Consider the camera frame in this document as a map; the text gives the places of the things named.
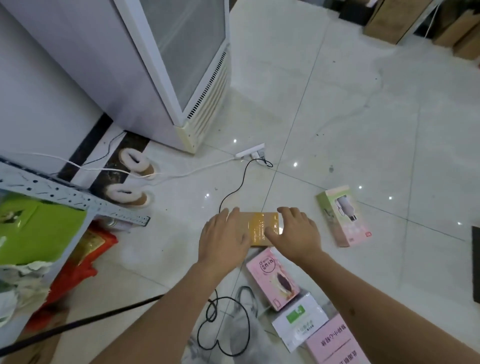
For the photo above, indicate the tall brown carton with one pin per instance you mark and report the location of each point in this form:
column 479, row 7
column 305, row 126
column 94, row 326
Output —
column 397, row 18

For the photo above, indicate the pink green bottle box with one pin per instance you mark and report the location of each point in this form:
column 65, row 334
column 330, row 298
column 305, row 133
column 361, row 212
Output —
column 345, row 221

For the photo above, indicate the grey metal shelves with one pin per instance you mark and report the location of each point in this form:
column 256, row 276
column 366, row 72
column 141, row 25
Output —
column 75, row 198

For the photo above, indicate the pink labelled box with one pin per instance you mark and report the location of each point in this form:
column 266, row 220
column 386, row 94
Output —
column 270, row 277

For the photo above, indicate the cluster of brown cartons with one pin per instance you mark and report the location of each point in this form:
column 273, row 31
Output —
column 461, row 37

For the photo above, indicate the bright green packet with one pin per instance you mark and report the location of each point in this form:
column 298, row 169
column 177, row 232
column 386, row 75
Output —
column 37, row 228

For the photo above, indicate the person's left hand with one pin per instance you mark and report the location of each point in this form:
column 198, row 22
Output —
column 223, row 243

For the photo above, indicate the printed brown carton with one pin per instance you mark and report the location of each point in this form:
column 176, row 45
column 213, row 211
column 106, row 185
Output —
column 37, row 348

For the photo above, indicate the white coconut water box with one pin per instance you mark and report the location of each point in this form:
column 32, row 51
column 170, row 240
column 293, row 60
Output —
column 300, row 322

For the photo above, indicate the brown fur-lined boot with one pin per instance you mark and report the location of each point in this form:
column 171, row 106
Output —
column 135, row 161
column 125, row 193

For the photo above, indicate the person's left forearm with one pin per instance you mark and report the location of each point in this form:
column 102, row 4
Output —
column 161, row 322

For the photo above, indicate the person's right hand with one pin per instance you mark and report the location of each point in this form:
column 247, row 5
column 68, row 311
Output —
column 300, row 240

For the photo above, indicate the small yellow-taped cardboard box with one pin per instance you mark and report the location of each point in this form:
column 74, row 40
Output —
column 260, row 225

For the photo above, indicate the white display fridge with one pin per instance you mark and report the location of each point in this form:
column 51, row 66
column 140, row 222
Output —
column 93, row 56

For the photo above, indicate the crumpled white bag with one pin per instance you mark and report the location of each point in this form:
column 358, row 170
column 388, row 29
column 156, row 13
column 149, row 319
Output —
column 22, row 288

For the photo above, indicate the white power strip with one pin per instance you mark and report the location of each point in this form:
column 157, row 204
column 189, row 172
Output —
column 249, row 151

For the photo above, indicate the person's right forearm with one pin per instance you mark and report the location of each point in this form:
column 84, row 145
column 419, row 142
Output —
column 375, row 315

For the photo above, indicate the red yellow snack bag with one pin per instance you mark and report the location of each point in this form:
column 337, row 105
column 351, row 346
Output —
column 82, row 262

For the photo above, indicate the small dark crate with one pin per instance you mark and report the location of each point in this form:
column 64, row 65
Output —
column 352, row 7

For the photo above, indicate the person's grey shoe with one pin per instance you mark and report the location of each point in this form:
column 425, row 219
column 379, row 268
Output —
column 247, row 302

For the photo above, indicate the person's grey trousers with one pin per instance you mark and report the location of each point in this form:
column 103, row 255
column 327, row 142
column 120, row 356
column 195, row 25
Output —
column 240, row 337

